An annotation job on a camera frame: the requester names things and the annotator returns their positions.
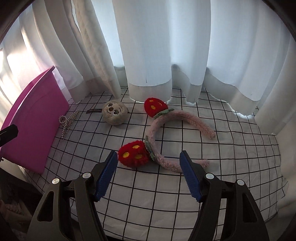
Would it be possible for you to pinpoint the pearl hair claw clip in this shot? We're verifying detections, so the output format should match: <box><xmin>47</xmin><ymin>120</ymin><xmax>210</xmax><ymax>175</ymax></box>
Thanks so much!
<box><xmin>59</xmin><ymin>110</ymin><xmax>79</xmax><ymax>139</ymax></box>

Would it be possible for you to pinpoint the brown hair pin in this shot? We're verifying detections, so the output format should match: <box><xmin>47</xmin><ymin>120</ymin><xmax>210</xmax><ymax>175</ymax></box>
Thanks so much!
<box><xmin>86</xmin><ymin>108</ymin><xmax>102</xmax><ymax>113</ymax></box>

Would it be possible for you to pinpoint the pink strawberry fuzzy headband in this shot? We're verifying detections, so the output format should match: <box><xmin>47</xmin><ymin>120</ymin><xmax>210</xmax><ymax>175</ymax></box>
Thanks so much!
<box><xmin>117</xmin><ymin>97</ymin><xmax>216</xmax><ymax>174</ymax></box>

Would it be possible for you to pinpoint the beige plush sloth head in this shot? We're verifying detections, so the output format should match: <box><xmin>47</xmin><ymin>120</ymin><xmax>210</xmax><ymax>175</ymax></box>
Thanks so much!
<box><xmin>102</xmin><ymin>100</ymin><xmax>128</xmax><ymax>126</ymax></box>

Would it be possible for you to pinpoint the pink plastic basin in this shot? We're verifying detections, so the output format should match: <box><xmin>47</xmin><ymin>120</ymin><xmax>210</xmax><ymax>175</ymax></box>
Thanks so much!
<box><xmin>1</xmin><ymin>66</ymin><xmax>69</xmax><ymax>174</ymax></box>

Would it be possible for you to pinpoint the white checkered bed sheet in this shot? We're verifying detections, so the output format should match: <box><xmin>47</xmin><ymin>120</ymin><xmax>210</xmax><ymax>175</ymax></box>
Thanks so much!
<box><xmin>24</xmin><ymin>88</ymin><xmax>288</xmax><ymax>240</ymax></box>

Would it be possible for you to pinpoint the white curtain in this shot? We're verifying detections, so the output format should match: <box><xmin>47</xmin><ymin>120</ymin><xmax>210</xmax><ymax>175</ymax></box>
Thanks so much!
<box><xmin>1</xmin><ymin>1</ymin><xmax>295</xmax><ymax>134</ymax></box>

